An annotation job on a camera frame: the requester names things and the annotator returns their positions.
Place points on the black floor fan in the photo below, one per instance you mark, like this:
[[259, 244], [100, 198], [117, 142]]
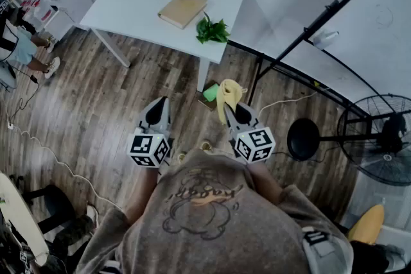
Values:
[[390, 134]]

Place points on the yellow cloth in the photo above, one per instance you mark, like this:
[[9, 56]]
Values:
[[228, 90]]

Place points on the person's brown printed shirt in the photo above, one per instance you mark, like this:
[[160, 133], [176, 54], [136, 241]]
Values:
[[208, 234]]

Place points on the person's right forearm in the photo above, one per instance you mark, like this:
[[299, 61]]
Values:
[[265, 181]]

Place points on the dark camouflage bag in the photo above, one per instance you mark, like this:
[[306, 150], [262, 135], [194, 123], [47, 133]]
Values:
[[72, 234]]

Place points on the person's left forearm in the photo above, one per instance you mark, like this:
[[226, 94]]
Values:
[[141, 192]]

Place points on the black helmet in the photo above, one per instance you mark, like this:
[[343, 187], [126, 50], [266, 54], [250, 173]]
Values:
[[366, 256]]

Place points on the person's right shoe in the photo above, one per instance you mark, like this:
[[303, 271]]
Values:
[[206, 146]]

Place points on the black chair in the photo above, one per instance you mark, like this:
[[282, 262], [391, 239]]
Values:
[[57, 202]]

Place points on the pile of red-label packets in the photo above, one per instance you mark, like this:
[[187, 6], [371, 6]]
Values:
[[35, 9]]

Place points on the cream round table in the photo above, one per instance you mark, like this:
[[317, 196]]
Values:
[[19, 215]]

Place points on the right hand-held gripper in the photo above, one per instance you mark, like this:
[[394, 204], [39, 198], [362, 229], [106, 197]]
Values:
[[253, 144]]

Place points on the tan book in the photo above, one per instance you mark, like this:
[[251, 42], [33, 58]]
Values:
[[183, 8]]

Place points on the black metal frame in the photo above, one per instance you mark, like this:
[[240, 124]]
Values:
[[332, 5]]

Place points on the white power strip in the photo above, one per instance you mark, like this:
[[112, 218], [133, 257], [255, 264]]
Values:
[[11, 126]]

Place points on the person's left shoe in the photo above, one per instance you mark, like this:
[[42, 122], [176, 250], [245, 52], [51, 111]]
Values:
[[181, 157]]

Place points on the yellow oval board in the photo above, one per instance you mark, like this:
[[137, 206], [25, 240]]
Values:
[[369, 223]]

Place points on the person's shoe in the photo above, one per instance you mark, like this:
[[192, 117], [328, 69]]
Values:
[[206, 146], [181, 157]]

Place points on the green roll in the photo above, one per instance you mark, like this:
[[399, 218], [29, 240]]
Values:
[[210, 93]]

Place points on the brown cardboard box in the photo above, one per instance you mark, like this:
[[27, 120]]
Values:
[[208, 105]]

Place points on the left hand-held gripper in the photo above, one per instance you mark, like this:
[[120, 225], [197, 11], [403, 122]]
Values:
[[147, 147]]

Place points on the green leafy plant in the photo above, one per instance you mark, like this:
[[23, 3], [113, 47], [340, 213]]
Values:
[[212, 30]]

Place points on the white plastic bottle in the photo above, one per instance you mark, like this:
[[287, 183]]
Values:
[[324, 39]]

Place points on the white table leg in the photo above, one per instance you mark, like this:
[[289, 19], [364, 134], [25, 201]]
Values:
[[203, 73], [112, 48]]

